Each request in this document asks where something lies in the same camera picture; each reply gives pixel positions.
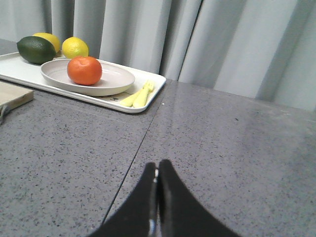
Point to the yellow lemon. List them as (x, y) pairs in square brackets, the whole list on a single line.
[(51, 38), (73, 47)]

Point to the yellow lemon right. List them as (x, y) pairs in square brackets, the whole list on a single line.
[(73, 47)]

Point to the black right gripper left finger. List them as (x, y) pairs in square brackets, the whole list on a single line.
[(137, 216)]

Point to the grey curtain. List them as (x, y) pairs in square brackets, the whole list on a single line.
[(263, 49)]

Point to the yellow plastic fork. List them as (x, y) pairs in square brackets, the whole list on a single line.
[(141, 99)]

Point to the wooden cutting board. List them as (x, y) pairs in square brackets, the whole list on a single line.
[(14, 96)]

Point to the dark green lime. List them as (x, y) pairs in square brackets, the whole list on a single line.
[(36, 50)]

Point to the orange mandarin fruit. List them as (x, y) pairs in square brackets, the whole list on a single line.
[(84, 70)]

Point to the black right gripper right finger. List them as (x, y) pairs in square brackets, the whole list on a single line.
[(181, 215)]

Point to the white rectangular tray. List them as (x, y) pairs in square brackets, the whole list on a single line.
[(14, 68)]

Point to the metal cutting board handle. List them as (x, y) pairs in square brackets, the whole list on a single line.
[(4, 110)]

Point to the yellow plastic spoon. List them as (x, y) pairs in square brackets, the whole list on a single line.
[(128, 101)]

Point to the beige round plate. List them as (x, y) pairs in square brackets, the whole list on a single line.
[(114, 79)]

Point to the yellow lemon left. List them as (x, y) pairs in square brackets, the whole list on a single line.
[(51, 38)]

